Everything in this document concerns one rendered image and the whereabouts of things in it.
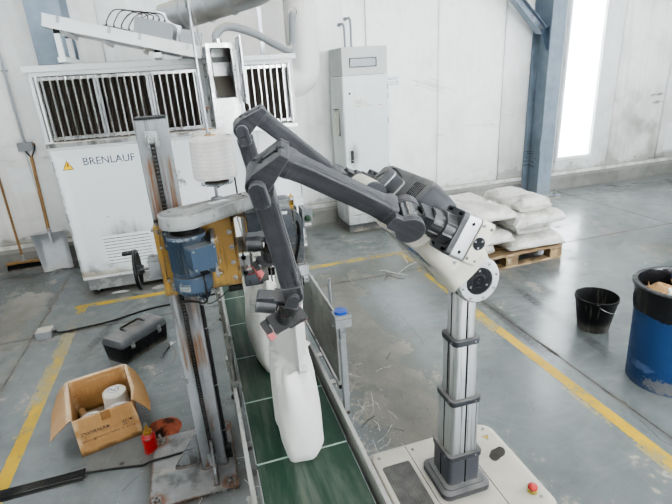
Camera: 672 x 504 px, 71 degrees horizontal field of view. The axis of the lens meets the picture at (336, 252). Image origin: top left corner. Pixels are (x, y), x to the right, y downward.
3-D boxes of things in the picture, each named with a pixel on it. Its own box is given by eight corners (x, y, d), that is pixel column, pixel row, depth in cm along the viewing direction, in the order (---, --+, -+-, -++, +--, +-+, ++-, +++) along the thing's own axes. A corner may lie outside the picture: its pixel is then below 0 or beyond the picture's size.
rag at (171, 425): (181, 438, 268) (180, 432, 266) (147, 446, 263) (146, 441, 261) (181, 414, 287) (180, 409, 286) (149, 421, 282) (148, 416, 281)
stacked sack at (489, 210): (519, 220, 446) (521, 205, 441) (457, 230, 429) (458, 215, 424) (493, 209, 484) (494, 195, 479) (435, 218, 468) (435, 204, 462)
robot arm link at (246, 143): (248, 123, 153) (247, 115, 162) (231, 128, 152) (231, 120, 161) (282, 236, 175) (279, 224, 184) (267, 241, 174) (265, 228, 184)
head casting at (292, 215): (306, 264, 216) (301, 201, 206) (253, 273, 210) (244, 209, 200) (292, 244, 243) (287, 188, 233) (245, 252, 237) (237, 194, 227)
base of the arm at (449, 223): (453, 206, 127) (432, 246, 129) (430, 194, 124) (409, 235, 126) (471, 214, 119) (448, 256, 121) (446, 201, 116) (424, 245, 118)
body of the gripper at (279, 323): (265, 319, 146) (267, 308, 140) (292, 304, 151) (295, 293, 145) (276, 336, 144) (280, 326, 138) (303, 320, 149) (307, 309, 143)
